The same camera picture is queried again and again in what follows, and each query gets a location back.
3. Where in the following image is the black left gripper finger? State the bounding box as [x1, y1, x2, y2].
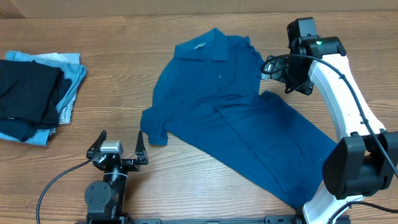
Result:
[86, 130, 107, 158]
[135, 131, 149, 165]

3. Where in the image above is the blue polo shirt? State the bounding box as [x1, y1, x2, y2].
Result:
[141, 29, 335, 208]

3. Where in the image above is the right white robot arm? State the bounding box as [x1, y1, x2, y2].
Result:
[140, 17, 397, 223]

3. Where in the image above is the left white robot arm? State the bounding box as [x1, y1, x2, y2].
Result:
[85, 130, 148, 224]

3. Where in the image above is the light blue folded garment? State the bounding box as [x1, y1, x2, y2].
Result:
[0, 50, 87, 147]

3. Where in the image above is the dark navy folded garment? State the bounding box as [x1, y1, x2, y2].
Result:
[1, 78, 72, 142]

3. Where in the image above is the black folded garment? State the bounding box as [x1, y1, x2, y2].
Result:
[1, 60, 72, 129]

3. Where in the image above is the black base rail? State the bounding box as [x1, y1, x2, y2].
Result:
[76, 214, 351, 224]

